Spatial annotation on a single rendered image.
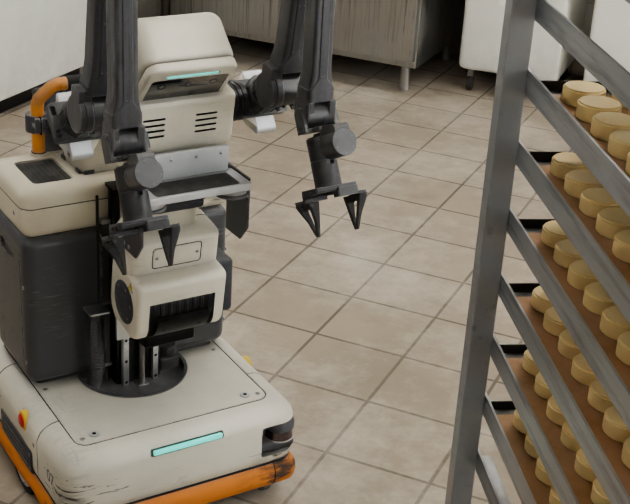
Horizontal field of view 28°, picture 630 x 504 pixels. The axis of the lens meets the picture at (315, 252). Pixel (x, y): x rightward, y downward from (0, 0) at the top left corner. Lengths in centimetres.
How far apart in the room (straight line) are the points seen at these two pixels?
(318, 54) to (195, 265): 61
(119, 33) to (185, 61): 30
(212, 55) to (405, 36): 371
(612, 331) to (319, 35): 135
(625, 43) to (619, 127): 491
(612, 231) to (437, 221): 359
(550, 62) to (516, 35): 489
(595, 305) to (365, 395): 237
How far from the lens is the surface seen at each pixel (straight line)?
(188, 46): 264
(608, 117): 140
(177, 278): 284
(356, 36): 641
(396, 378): 383
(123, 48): 237
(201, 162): 276
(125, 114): 241
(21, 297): 309
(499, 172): 156
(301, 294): 428
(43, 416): 309
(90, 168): 304
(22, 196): 296
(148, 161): 236
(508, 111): 153
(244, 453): 313
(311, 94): 259
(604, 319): 136
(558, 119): 141
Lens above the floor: 193
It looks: 25 degrees down
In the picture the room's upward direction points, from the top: 4 degrees clockwise
